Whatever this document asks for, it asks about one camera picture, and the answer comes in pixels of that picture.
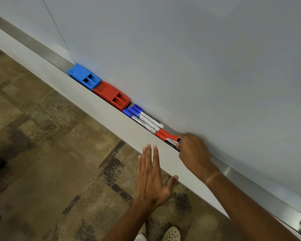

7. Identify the red cap whiteboard marker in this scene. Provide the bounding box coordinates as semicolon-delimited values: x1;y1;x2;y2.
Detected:
159;128;182;143
155;131;180;152

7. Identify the person's right hand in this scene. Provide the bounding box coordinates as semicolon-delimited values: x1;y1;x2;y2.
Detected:
178;133;222;184

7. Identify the person's right forearm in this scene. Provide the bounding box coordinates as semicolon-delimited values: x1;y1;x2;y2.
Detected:
205;171;301;241

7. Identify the white whiteboard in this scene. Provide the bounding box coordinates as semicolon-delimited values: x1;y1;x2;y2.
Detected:
0;0;301;219

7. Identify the white perforated shoe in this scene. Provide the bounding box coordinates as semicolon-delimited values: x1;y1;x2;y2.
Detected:
162;226;181;241
134;223;147;241

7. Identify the person's left forearm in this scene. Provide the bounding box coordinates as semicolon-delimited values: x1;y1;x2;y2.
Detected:
101;197;157;241

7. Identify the metal marker tray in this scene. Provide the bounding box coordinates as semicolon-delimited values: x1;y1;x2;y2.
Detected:
0;10;301;241

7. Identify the blue whiteboard eraser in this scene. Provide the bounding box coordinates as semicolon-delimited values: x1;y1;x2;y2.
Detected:
66;63;101;92

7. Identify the red whiteboard eraser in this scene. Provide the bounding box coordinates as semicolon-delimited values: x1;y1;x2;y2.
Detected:
93;81;131;112

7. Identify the blue cap whiteboard marker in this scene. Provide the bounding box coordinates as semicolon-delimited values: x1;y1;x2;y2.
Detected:
127;106;161;132
122;108;157;134
132;104;164;129

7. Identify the person's left hand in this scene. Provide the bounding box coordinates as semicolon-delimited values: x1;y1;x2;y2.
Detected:
135;144;179;207

